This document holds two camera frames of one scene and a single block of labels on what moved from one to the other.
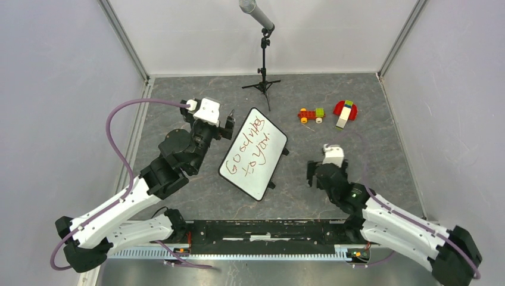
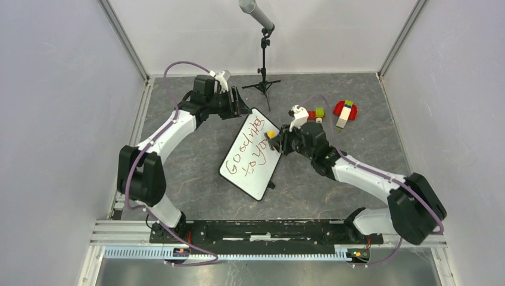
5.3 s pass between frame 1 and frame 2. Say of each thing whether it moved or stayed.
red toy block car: stayed
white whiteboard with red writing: stayed
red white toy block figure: stayed
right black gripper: moved
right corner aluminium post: stayed
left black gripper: moved
